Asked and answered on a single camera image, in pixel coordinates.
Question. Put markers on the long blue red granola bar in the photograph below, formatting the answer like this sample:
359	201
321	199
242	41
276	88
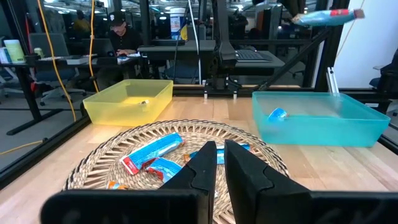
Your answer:
152	152

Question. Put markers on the white blue wipes tub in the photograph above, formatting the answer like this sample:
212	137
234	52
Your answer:
178	23

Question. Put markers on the dark grey desk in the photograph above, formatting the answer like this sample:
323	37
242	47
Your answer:
186	46

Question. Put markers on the black laptop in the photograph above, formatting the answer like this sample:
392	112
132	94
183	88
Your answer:
99	48

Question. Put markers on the round woven straw mat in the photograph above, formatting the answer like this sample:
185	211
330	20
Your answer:
109	161

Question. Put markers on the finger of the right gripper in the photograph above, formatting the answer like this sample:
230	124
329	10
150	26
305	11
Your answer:
289	6
303	5

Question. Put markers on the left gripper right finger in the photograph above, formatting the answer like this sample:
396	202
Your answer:
295	208

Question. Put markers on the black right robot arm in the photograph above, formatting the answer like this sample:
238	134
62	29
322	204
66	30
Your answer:
224	49

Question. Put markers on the black office desk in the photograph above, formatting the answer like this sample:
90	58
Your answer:
28	93

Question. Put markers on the person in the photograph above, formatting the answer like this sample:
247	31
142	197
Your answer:
81	23
124	40

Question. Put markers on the small granola bar wrapper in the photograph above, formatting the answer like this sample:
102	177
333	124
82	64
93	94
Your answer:
116	185

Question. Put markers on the blue orange granola bar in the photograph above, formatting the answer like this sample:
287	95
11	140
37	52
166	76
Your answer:
220	155

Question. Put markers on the yellow plastic bin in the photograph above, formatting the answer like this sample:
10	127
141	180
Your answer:
124	113

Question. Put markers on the blue granola bar red label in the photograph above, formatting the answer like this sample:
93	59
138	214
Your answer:
326	17

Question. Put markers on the pale green canister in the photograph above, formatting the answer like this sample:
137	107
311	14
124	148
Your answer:
14	51

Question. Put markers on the white metal bracket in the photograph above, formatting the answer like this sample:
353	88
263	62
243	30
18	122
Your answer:
332	79

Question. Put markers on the black keyboard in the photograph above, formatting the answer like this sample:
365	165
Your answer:
252	56

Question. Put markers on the grey office chair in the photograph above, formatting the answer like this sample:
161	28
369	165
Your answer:
49	46

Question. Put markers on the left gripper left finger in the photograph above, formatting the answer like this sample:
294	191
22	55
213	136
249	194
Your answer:
155	205

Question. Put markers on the small pale cup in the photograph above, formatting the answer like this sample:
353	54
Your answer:
38	52

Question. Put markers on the dark office chair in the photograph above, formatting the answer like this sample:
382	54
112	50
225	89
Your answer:
387	74

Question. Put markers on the teal plastic bin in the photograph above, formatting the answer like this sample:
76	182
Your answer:
320	130

